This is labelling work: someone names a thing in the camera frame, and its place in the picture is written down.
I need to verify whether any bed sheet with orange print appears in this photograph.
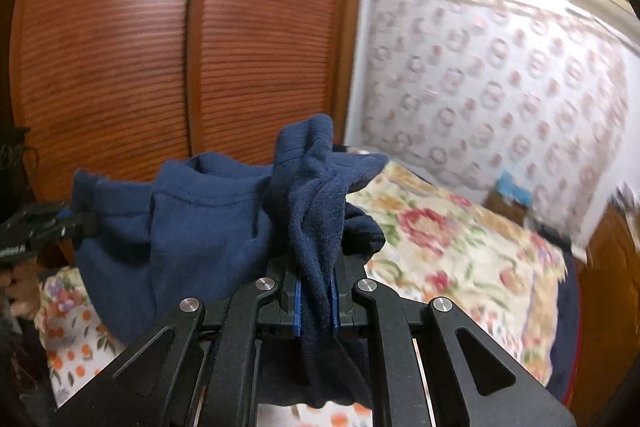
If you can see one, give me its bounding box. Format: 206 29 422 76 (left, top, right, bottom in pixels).
37 267 376 427

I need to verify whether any wooden cabinet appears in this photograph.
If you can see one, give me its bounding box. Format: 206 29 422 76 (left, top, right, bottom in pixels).
585 199 640 398

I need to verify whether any sheer curtain with circle pattern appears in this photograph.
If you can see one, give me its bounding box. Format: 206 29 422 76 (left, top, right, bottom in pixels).
350 0 633 248

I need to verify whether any navy blanket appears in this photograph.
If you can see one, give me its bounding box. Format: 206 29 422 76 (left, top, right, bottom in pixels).
547 252 583 403

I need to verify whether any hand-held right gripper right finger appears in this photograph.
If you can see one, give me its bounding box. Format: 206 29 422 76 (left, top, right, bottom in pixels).
330 252 576 427

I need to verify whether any wooden louvered wardrobe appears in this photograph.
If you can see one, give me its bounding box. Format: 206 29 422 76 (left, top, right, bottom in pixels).
7 0 366 268

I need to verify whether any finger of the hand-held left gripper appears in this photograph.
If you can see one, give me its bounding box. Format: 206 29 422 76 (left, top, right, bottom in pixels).
52 206 99 239

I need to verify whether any cardboard box with blue cloth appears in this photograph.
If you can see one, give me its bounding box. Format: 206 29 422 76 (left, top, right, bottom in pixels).
487 169 533 225

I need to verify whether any floral blanket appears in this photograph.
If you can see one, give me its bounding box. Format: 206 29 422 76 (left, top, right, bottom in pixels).
345 147 568 388

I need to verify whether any person's left hand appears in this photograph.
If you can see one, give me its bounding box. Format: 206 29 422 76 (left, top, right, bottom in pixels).
0 264 41 320

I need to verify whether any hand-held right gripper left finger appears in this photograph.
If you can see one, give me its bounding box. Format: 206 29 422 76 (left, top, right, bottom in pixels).
55 257 304 427

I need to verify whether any navy sweatshirt with orange print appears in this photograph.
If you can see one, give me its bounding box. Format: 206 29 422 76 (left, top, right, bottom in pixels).
72 113 391 409

